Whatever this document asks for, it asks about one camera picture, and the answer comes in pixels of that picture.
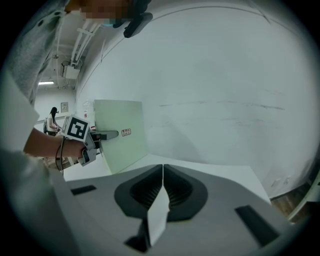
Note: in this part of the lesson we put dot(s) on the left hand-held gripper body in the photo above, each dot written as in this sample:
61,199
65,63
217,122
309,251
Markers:
75,128

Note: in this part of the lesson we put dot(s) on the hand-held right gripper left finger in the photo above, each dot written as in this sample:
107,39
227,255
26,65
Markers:
125,197

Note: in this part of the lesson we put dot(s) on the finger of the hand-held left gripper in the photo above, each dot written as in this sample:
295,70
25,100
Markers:
110,134

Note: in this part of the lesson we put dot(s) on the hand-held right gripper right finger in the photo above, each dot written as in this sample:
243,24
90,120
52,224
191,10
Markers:
197,197

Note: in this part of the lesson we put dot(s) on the pale item board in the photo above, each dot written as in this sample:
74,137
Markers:
120,115

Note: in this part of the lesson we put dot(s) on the white card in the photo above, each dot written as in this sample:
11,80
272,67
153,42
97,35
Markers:
157,220

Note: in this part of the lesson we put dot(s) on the person's left forearm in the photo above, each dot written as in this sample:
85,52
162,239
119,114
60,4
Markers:
45,146

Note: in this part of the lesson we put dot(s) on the ceiling light panel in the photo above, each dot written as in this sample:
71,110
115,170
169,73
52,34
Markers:
45,82

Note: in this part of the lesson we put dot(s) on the white ceiling junction box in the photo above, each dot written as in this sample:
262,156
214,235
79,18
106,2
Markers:
71,71

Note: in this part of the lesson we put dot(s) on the white ceiling conduits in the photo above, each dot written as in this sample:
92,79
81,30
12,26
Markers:
81,42

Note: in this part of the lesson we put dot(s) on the person's grey knit top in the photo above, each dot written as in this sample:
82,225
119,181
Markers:
32,50

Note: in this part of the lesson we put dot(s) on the person's blue face mask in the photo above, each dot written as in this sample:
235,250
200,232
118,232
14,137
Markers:
110,23

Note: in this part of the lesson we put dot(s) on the grey wall panel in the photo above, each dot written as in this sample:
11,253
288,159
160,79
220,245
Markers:
64,107

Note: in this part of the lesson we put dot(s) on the black head-worn camera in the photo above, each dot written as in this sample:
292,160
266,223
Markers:
136,25

